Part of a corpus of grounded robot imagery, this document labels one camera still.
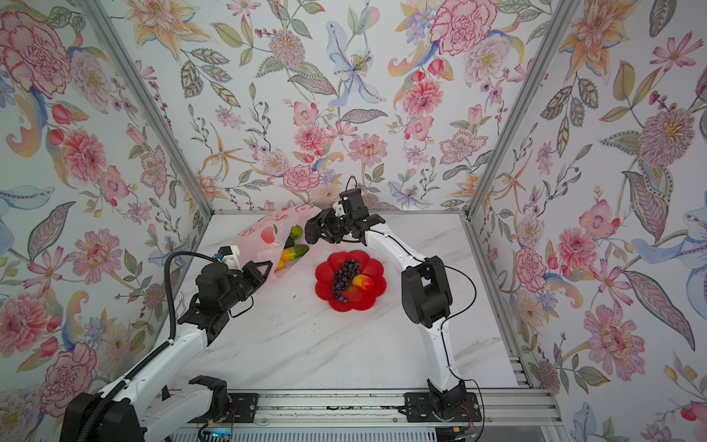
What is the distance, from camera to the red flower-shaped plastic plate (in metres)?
0.95

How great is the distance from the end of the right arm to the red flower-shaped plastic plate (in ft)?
0.48

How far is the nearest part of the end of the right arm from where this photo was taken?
2.40ft
